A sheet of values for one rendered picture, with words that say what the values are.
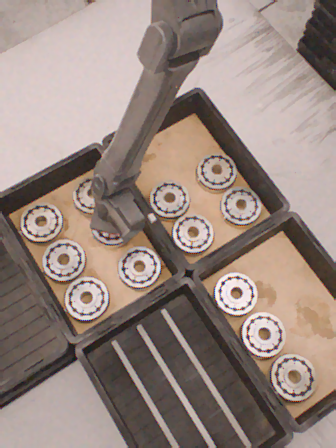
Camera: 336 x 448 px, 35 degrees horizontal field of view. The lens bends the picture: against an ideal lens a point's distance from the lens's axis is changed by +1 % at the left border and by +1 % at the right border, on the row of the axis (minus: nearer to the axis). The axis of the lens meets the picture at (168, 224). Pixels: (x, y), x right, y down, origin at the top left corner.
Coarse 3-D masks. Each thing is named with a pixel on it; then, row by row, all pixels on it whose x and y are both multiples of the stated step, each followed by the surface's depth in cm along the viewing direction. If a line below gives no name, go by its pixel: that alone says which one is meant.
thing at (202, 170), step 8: (208, 160) 138; (216, 160) 138; (224, 160) 138; (200, 168) 137; (232, 168) 138; (200, 176) 136; (208, 176) 136; (224, 176) 136; (232, 176) 137; (208, 184) 136; (216, 184) 136; (224, 184) 136
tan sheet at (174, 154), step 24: (192, 120) 145; (168, 144) 143; (192, 144) 143; (216, 144) 143; (144, 168) 140; (168, 168) 140; (192, 168) 140; (144, 192) 138; (192, 192) 138; (216, 216) 136; (264, 216) 137; (216, 240) 134
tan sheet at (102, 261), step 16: (80, 176) 138; (64, 192) 137; (64, 208) 135; (16, 224) 133; (80, 224) 134; (80, 240) 133; (144, 240) 133; (96, 256) 131; (112, 256) 132; (96, 272) 130; (112, 272) 130; (64, 288) 129; (112, 288) 129; (128, 288) 129; (64, 304) 127; (112, 304) 128; (96, 320) 126
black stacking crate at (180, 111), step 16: (192, 96) 137; (176, 112) 140; (192, 112) 145; (208, 112) 138; (160, 128) 142; (208, 128) 144; (224, 128) 134; (224, 144) 140; (240, 160) 136; (256, 176) 132; (256, 192) 138; (272, 192) 129; (272, 208) 134
